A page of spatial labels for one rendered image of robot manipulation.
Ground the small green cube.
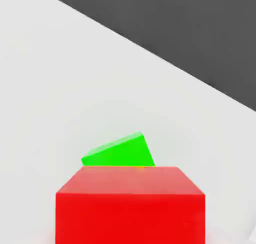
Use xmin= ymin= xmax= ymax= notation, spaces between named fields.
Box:
xmin=80 ymin=131 xmax=156 ymax=167

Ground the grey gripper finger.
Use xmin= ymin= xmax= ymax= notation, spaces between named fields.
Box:
xmin=245 ymin=207 xmax=256 ymax=244

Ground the small red cube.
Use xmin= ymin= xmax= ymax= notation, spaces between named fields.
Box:
xmin=55 ymin=166 xmax=206 ymax=244

